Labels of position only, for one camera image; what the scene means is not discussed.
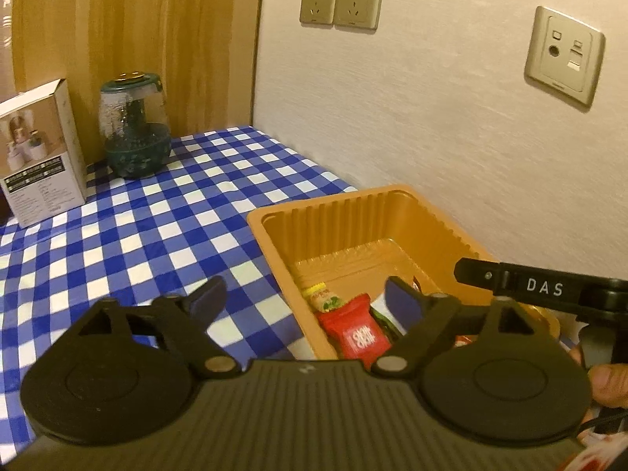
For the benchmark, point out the beige wall data socket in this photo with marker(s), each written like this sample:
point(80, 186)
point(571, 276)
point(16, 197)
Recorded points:
point(564, 56)

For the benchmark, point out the long green snack packet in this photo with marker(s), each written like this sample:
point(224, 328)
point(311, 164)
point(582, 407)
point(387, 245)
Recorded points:
point(324, 299)

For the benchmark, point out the green glass jar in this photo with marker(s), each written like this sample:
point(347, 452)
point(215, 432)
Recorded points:
point(135, 142)

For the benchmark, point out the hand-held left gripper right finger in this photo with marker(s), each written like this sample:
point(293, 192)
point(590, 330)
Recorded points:
point(400, 299)

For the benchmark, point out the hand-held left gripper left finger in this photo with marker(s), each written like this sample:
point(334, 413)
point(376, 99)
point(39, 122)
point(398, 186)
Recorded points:
point(211, 297)

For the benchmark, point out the blue white checkered tablecloth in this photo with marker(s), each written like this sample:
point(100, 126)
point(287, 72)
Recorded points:
point(147, 235)

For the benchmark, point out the white product box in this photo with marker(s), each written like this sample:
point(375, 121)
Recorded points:
point(39, 157)

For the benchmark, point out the orange plastic tray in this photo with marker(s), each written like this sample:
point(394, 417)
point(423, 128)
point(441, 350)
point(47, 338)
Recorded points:
point(343, 221)

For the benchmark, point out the large red snack packet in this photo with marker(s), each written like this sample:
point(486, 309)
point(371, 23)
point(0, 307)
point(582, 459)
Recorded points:
point(355, 333)

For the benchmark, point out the sheer curtain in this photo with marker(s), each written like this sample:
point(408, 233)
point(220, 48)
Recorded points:
point(5, 14)

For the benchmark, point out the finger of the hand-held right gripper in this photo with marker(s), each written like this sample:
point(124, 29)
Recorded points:
point(476, 274)

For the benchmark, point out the person's right hand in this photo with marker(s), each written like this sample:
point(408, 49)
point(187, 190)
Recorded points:
point(611, 385)

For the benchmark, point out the wooden panel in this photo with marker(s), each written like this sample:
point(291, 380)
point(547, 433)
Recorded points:
point(147, 19)

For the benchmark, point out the beige wall power outlet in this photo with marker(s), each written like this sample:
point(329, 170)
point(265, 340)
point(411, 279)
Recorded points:
point(319, 0)
point(358, 2)

